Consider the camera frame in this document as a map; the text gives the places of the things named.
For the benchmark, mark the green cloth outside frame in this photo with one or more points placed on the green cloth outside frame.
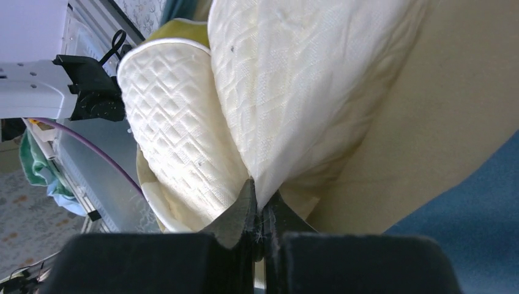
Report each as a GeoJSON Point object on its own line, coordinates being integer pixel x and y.
{"type": "Point", "coordinates": [39, 171]}

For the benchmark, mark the plaid blue beige pillowcase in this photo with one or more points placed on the plaid blue beige pillowcase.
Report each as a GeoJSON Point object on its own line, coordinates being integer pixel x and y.
{"type": "Point", "coordinates": [453, 103]}

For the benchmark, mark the floral patterned table cloth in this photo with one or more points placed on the floral patterned table cloth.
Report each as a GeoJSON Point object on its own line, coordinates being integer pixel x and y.
{"type": "Point", "coordinates": [144, 14]}

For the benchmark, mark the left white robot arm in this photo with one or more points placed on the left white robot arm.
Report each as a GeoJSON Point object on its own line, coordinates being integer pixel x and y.
{"type": "Point", "coordinates": [68, 87]}

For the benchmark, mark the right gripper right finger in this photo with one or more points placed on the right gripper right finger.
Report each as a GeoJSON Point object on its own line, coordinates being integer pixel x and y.
{"type": "Point", "coordinates": [278, 220]}

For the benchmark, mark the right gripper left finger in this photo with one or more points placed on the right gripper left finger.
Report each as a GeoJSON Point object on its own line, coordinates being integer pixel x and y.
{"type": "Point", "coordinates": [232, 254]}

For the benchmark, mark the white textured pillow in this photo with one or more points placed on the white textured pillow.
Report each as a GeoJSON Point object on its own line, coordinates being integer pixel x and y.
{"type": "Point", "coordinates": [281, 92]}

